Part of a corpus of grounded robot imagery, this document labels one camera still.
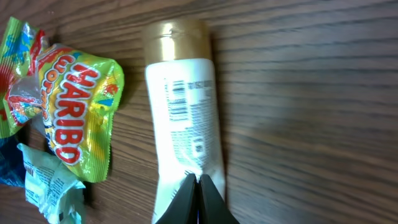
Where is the green Haribo gummy bag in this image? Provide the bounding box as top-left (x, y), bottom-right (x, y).
top-left (1, 17), bottom-right (124, 183)

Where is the light teal snack packet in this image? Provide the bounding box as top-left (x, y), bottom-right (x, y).
top-left (17, 143), bottom-right (86, 224)

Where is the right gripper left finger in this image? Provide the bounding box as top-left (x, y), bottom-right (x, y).
top-left (156, 174), bottom-right (198, 224)

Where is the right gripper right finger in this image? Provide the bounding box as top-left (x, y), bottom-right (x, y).
top-left (198, 174), bottom-right (239, 224)

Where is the blue snack bar wrapper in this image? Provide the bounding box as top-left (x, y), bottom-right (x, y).
top-left (0, 136), bottom-right (26, 188)

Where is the white tube with gold cap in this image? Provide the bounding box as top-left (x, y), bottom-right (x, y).
top-left (142, 19), bottom-right (226, 223)

